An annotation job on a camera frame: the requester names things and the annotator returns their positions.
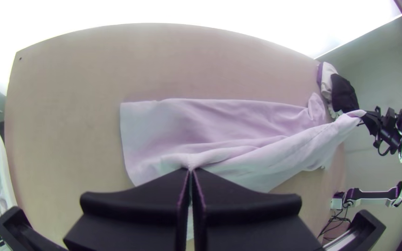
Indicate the grey t-shirt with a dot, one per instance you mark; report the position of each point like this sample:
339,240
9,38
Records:
229,132

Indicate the heap of clothes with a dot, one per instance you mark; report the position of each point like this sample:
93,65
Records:
342,92

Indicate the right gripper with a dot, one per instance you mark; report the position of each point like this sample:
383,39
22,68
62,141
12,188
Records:
389,129

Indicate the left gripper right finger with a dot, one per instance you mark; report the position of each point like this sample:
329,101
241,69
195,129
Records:
250,223

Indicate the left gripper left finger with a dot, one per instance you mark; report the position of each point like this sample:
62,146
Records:
134,219

